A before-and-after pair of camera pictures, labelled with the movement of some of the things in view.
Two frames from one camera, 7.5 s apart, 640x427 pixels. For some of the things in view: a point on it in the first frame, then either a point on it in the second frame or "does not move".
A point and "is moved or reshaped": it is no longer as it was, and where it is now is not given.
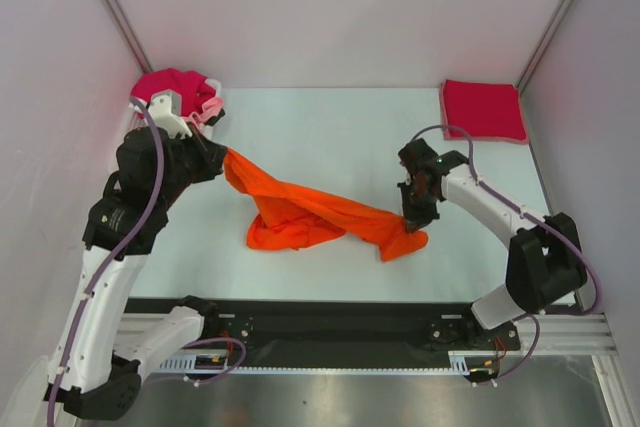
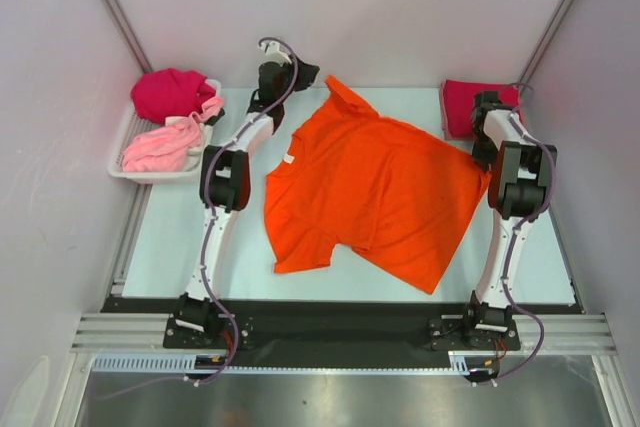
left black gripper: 211,155 to 305,75
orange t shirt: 294,217 is moved or reshaped
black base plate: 343,329 does not move
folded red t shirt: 484,109 does not move
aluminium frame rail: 580,333 does not move
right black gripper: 415,219 to 483,158
